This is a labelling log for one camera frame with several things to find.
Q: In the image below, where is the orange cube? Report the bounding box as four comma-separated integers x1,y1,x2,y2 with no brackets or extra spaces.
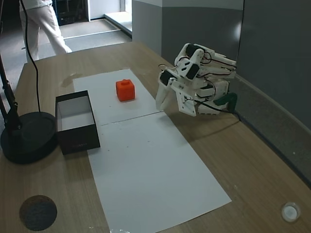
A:
115,79,136,102

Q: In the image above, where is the person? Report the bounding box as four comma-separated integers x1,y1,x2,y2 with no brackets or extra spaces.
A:
19,0,73,61

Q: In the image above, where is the white paper sheet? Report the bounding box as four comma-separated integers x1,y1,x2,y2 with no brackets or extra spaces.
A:
88,111,233,231
72,68,165,126

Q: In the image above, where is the brown cardboard box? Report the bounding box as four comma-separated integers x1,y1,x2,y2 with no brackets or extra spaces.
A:
55,90,101,155

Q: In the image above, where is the black background cabinet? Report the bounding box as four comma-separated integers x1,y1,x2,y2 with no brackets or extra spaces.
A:
53,0,88,26

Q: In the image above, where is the black lamp cable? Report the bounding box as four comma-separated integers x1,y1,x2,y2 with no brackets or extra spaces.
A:
20,0,41,113

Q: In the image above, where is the black desk lamp stand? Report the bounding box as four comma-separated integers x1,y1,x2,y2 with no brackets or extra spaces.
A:
0,52,59,165

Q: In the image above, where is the small round white cap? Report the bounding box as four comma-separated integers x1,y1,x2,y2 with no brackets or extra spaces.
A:
280,201,301,222

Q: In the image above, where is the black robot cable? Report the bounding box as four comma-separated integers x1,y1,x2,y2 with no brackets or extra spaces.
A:
198,101,245,122

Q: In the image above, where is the green table clamp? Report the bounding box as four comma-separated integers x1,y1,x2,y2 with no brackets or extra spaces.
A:
213,92,238,114

